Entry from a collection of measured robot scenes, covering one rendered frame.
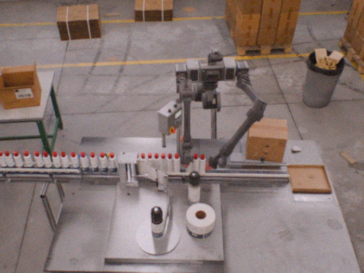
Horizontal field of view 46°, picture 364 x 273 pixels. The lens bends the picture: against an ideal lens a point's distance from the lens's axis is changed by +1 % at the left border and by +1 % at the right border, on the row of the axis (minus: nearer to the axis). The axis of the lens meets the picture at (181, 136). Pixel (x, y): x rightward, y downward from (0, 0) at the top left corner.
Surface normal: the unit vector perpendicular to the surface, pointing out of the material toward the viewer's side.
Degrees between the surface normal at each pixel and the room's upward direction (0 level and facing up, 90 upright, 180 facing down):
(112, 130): 0
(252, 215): 0
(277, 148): 90
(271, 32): 88
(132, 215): 0
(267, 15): 89
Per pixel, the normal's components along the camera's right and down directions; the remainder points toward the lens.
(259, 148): -0.14, 0.67
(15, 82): 0.15, 0.67
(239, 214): 0.00, -0.73
